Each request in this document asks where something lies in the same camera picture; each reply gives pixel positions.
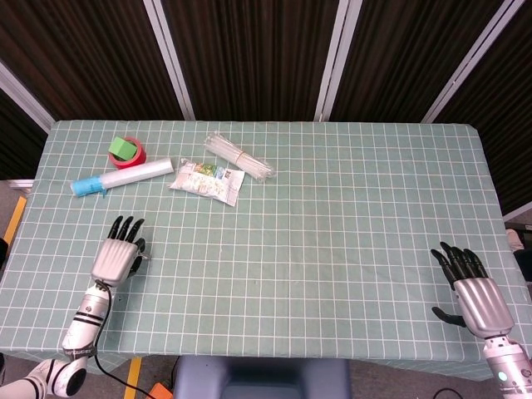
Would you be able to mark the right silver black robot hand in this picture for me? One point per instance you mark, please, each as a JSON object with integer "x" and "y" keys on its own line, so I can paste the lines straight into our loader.
{"x": 478, "y": 299}

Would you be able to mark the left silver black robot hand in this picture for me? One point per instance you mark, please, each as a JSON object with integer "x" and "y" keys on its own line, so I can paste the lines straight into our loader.
{"x": 118, "y": 255}

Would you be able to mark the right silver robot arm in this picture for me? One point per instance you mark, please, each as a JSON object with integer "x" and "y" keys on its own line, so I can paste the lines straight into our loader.
{"x": 509, "y": 365}

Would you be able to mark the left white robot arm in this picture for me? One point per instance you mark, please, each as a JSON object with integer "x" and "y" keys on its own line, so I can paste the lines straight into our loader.
{"x": 70, "y": 345}

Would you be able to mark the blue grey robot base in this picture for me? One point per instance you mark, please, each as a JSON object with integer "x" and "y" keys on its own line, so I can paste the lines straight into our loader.
{"x": 262, "y": 378}

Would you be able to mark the white tube with blue cap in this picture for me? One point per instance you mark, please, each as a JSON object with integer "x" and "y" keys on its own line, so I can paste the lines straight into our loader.
{"x": 122, "y": 177}

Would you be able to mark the red tape roll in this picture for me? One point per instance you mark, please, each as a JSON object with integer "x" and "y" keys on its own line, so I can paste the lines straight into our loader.
{"x": 132, "y": 158}

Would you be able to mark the green foam block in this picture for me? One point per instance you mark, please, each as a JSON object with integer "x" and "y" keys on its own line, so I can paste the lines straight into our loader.
{"x": 123, "y": 148}

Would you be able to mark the yellow board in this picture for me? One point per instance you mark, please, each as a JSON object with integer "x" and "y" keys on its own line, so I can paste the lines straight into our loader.
{"x": 14, "y": 218}

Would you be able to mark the printed plastic snack packet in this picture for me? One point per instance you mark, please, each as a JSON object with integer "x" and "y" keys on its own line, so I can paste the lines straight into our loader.
{"x": 207, "y": 181}

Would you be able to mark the yellow floor tape strip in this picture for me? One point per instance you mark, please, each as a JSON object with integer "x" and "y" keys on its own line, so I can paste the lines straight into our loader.
{"x": 132, "y": 379}

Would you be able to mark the orange box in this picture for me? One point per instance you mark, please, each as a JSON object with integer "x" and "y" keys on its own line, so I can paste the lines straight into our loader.
{"x": 160, "y": 391}

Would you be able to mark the green checkered tablecloth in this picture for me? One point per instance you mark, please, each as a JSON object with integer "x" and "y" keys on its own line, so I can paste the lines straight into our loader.
{"x": 266, "y": 237}

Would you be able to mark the bundle of clear straws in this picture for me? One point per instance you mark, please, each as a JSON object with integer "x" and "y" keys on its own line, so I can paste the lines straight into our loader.
{"x": 239, "y": 156}

